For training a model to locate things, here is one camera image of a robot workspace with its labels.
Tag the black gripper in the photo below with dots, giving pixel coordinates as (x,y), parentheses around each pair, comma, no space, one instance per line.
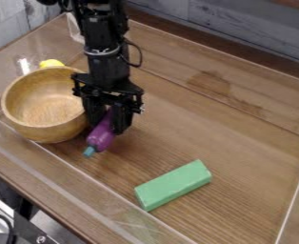
(124,93)

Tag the green rectangular block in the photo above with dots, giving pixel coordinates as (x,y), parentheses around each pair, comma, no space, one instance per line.
(174,184)

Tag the clear acrylic corner bracket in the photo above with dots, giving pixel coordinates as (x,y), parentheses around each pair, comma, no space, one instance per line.
(75,33)

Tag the yellow toy lemon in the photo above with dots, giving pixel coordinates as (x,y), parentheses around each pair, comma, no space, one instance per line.
(51,63)

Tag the purple toy eggplant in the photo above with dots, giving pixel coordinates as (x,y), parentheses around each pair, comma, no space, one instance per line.
(100,137)

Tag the clear acrylic tray wall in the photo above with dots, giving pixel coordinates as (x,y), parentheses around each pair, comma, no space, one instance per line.
(217,108)

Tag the black metal bracket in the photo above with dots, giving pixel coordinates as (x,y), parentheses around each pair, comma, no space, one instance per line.
(28,233)

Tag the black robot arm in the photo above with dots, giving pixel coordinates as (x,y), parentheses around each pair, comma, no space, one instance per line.
(103,23)

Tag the brown wooden bowl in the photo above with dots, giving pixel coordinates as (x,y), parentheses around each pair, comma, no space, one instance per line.
(43,110)

